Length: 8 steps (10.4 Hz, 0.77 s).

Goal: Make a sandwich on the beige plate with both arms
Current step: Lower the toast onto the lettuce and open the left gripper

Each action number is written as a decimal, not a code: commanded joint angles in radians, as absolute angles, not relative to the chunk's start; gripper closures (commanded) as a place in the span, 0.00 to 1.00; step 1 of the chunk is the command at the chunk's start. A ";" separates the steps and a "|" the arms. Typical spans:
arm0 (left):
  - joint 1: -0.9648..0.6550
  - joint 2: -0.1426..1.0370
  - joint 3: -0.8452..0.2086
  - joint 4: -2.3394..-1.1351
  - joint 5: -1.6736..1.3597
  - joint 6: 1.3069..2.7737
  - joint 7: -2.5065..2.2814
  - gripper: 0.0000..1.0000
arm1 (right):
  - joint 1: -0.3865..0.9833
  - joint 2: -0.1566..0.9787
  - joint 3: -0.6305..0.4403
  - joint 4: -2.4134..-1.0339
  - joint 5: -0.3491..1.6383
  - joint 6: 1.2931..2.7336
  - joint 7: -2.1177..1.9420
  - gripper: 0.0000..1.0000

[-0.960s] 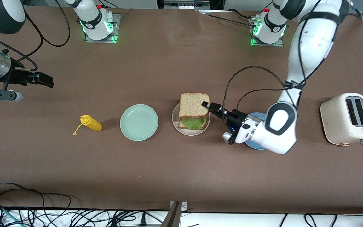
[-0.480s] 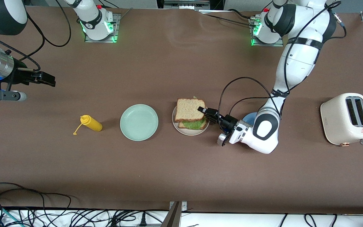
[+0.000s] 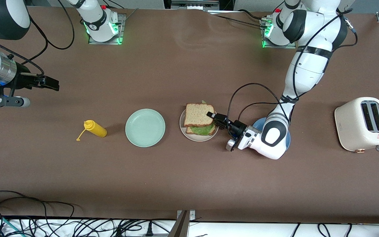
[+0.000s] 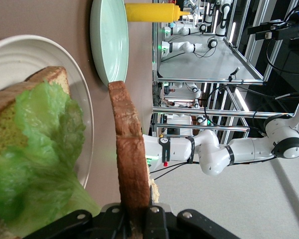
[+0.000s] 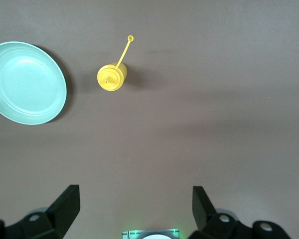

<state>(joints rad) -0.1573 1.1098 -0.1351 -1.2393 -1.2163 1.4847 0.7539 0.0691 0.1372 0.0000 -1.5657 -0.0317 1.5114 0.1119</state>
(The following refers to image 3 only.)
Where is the green lettuce leaf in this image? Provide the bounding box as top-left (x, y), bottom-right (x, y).
top-left (190, 100), bottom-right (215, 136)

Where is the brown bread slice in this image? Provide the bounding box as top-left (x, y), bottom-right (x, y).
top-left (184, 103), bottom-right (215, 128)
top-left (185, 126), bottom-right (217, 136)

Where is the yellow mustard squeeze bottle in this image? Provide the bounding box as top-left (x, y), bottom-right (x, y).
top-left (76, 120), bottom-right (107, 141)

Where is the blue plate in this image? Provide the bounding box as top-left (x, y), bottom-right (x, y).
top-left (252, 117), bottom-right (291, 149)

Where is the beige plate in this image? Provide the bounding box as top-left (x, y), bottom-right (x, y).
top-left (179, 109), bottom-right (220, 142)

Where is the mint green plate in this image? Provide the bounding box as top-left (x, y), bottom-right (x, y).
top-left (125, 109), bottom-right (165, 147)

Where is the white shelf board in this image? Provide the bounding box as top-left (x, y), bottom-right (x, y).
top-left (0, 216), bottom-right (379, 237)

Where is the cream white toaster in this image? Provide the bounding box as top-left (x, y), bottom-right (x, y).
top-left (334, 97), bottom-right (379, 153)

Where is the black metal equipment box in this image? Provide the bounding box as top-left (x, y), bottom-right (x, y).
top-left (163, 0), bottom-right (234, 11)

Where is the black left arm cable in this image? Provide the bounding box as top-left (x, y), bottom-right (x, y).
top-left (227, 8), bottom-right (358, 132)

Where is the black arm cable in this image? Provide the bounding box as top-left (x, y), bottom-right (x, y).
top-left (227, 8), bottom-right (358, 132)
top-left (0, 0), bottom-right (75, 76)

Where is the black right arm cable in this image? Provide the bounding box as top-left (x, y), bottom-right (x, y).
top-left (0, 0), bottom-right (75, 76)

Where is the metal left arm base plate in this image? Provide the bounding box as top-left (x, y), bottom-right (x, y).
top-left (261, 16), bottom-right (297, 49)

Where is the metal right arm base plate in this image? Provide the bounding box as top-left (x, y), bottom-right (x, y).
top-left (88, 14), bottom-right (126, 45)

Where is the thin grey cable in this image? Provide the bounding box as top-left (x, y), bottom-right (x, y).
top-left (208, 12), bottom-right (266, 28)
top-left (123, 8), bottom-right (139, 22)

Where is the thick black cable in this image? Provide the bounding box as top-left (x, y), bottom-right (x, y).
top-left (237, 9), bottom-right (266, 21)

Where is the grey metal bracket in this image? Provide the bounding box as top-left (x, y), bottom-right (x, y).
top-left (168, 210), bottom-right (196, 237)

